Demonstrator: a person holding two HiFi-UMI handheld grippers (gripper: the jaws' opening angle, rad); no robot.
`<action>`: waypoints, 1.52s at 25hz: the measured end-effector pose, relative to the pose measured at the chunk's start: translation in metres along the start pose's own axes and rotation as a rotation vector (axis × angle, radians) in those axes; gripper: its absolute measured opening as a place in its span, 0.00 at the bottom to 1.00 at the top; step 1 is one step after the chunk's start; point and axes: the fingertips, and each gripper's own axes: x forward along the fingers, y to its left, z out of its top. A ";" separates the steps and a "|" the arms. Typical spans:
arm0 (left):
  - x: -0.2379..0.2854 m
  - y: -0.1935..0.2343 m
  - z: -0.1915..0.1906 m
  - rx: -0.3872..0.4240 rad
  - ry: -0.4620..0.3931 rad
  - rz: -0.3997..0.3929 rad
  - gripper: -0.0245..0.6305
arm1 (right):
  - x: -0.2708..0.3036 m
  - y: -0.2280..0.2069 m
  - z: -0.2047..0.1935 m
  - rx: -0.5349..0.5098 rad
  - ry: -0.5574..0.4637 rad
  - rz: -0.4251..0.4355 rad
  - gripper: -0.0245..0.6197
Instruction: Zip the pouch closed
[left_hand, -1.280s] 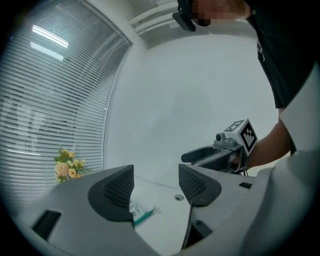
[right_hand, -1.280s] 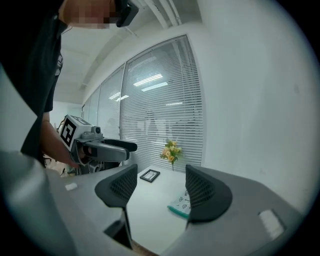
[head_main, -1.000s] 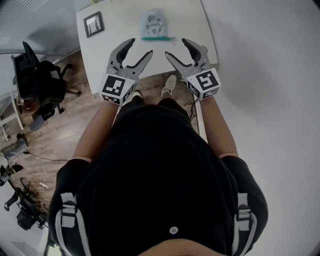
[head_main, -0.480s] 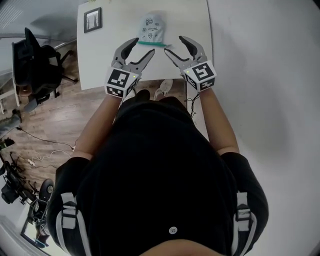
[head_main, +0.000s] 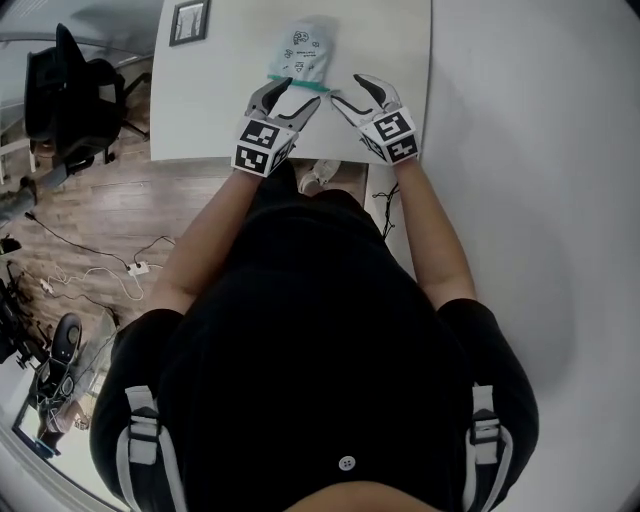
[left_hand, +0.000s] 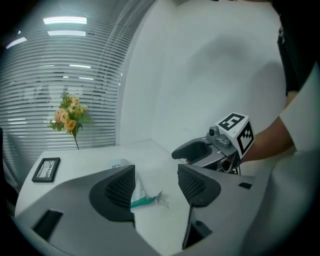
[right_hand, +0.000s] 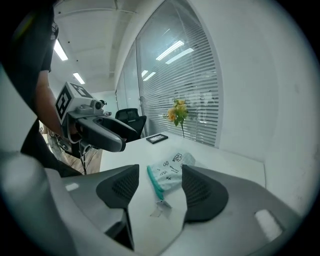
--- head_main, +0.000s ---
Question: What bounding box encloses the person's left forearm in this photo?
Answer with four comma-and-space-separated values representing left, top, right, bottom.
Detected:
148, 168, 262, 315

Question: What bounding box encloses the black floor cable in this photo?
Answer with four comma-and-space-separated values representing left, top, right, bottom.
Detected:
23, 211, 177, 267

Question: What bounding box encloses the person's right forearm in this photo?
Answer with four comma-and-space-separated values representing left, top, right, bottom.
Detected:
391, 158, 480, 312

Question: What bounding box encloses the black chair with round headrest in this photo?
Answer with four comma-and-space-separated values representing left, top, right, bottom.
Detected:
33, 312, 85, 402

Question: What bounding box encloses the black picture frame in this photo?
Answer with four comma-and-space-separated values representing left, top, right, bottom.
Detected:
168, 0, 212, 48

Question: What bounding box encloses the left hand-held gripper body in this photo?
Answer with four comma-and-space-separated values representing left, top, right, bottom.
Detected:
230, 106, 301, 179

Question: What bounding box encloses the person's white shoe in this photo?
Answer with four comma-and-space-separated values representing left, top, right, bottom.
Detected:
297, 158, 342, 195

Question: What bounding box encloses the light green zip pouch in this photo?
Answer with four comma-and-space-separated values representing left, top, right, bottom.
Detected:
265, 14, 342, 94

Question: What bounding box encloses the white floor cable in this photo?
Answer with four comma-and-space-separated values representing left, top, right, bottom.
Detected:
38, 262, 166, 302

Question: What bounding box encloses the grey shoulder strap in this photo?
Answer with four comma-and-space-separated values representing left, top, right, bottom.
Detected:
460, 382, 515, 512
114, 383, 187, 512

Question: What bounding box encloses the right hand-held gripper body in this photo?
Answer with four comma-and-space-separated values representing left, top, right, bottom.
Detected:
356, 105, 421, 166

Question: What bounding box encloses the person's black shirt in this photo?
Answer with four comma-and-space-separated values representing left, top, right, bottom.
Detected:
88, 159, 542, 512

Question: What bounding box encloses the person's head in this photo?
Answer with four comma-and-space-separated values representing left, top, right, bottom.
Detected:
283, 479, 454, 512

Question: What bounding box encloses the black office chair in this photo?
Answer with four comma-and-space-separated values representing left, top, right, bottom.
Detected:
23, 21, 152, 177

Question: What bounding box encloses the black equipment stand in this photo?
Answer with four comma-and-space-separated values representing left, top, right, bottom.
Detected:
0, 234, 52, 372

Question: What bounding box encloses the black cable under desk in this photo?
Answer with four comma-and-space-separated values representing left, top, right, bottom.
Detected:
371, 181, 402, 240

